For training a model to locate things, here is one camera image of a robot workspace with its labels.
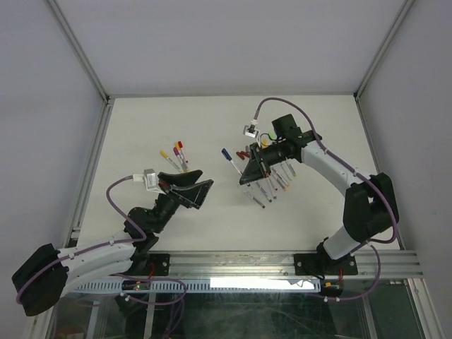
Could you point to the yellow cap marker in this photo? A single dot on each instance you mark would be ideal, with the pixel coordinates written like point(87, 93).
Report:
point(174, 164)

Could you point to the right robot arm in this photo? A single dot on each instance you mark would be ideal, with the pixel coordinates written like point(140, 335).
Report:
point(370, 204)

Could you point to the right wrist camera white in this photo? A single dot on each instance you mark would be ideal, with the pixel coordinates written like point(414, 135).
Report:
point(250, 130)

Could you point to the red square-cap pen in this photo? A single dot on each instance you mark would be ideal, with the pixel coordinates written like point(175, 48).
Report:
point(274, 182)

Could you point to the white slotted cable duct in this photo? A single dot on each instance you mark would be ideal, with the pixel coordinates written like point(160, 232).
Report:
point(210, 285)

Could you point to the light green pen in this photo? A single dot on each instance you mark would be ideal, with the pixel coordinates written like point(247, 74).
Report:
point(291, 169)

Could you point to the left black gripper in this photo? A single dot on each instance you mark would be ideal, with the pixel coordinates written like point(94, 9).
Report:
point(193, 196)

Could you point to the aluminium front rail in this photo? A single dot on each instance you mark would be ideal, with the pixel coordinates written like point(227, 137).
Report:
point(390, 263)

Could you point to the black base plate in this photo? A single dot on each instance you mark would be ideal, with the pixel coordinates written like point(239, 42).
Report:
point(153, 264)
point(317, 266)

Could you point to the purple cap marker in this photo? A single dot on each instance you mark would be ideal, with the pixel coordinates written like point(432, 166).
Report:
point(180, 159)

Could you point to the yellow pen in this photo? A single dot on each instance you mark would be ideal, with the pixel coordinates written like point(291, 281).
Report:
point(284, 182)

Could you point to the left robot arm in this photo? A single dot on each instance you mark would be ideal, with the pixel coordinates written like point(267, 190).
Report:
point(51, 273)

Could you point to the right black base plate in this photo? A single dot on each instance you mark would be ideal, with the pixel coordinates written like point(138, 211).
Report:
point(317, 266)

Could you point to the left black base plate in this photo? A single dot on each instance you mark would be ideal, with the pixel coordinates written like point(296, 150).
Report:
point(153, 264)

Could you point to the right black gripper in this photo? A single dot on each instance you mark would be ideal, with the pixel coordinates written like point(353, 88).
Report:
point(256, 169)

